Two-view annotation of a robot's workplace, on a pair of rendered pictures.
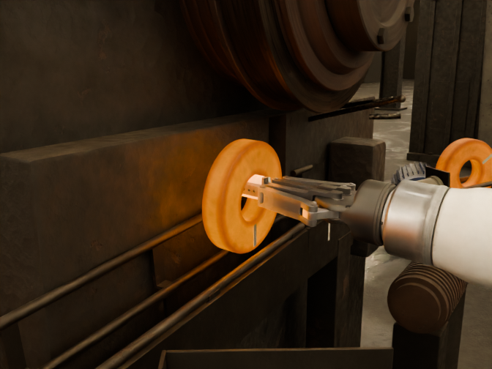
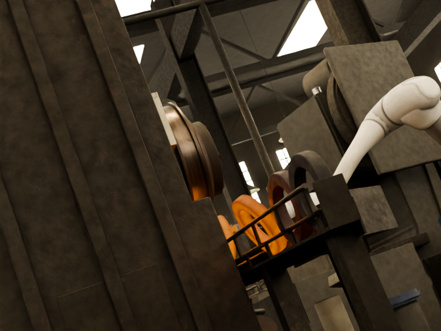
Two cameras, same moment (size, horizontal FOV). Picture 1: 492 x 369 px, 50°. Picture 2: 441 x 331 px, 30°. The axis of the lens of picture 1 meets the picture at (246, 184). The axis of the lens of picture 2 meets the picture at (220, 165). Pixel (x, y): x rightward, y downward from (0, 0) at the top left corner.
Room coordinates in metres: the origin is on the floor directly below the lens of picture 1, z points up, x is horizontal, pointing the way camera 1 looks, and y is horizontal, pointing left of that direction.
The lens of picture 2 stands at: (-1.07, 2.04, 0.36)
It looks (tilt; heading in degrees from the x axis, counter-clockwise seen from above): 14 degrees up; 309
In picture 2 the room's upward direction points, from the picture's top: 22 degrees counter-clockwise
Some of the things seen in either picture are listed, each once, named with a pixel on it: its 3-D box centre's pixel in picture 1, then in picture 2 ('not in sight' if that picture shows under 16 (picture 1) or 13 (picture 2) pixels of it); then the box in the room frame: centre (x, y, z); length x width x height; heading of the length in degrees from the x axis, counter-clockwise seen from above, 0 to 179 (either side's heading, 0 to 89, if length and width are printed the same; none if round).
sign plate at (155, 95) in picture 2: not in sight; (159, 133); (0.64, 0.17, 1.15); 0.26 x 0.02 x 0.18; 147
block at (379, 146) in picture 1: (353, 195); not in sight; (1.07, -0.23, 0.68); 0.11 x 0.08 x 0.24; 57
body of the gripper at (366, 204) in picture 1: (354, 208); not in sight; (0.61, -0.13, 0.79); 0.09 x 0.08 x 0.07; 57
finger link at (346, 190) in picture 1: (308, 195); not in sight; (0.66, -0.08, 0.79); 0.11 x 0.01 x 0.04; 55
